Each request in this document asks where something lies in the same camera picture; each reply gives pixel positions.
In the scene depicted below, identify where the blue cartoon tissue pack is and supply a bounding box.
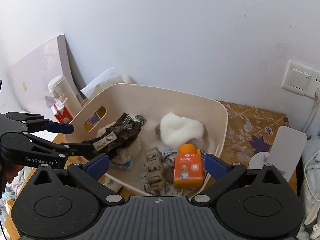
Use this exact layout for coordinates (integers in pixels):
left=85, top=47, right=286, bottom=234
left=104, top=176, right=122, bottom=192

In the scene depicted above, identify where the orange medicine bottle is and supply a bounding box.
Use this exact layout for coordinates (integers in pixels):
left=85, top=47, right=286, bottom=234
left=173, top=144, right=204, bottom=189

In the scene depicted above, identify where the brown bow hair accessory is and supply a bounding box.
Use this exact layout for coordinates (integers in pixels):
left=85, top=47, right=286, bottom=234
left=81, top=113, right=144, bottom=160

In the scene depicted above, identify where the white fluffy item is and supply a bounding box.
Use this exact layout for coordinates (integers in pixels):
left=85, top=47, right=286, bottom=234
left=158, top=112, right=204, bottom=148

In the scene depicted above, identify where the long cartoon sticker box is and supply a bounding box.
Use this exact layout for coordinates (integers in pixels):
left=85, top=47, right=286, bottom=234
left=133, top=114, right=145, bottom=126

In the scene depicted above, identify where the person left hand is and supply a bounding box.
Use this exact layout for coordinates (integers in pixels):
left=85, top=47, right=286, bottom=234
left=1, top=163, right=24, bottom=192

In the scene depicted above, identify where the red milk carton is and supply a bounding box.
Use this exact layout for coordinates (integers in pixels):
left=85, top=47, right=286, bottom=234
left=50, top=98, right=73, bottom=124

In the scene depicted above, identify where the white thermos bottle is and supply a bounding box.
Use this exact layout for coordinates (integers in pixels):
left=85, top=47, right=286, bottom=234
left=48, top=75, right=82, bottom=117

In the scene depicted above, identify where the white bedding pile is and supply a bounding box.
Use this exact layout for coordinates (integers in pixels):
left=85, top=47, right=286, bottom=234
left=1, top=167, right=33, bottom=229

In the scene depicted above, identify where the purple white board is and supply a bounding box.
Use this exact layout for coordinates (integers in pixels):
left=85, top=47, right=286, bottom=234
left=9, top=34, right=82, bottom=119

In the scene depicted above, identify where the patterned brown cardboard box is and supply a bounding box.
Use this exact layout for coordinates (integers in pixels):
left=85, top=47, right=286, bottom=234
left=220, top=101, right=289, bottom=166

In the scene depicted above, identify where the white phone stand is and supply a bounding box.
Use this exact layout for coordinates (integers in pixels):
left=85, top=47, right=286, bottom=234
left=248, top=126, right=307, bottom=182

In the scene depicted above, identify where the beige plastic storage bin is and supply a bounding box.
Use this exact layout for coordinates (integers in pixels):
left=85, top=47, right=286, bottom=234
left=64, top=83, right=228, bottom=196

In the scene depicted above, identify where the white power cable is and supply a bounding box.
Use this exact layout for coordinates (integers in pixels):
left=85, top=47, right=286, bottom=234
left=302, top=87, right=320, bottom=134

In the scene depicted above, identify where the white wall socket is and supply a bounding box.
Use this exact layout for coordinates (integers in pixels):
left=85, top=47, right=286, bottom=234
left=282, top=61, right=319, bottom=99

